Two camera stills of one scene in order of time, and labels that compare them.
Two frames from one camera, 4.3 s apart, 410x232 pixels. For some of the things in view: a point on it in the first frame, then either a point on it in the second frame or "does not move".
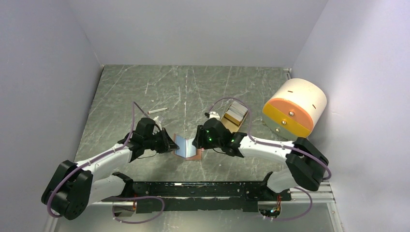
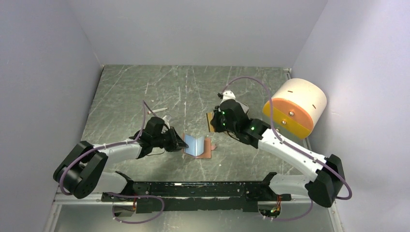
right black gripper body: (211, 143) → (220, 125)
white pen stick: (156, 110) does not move
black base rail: (203, 196) does not move
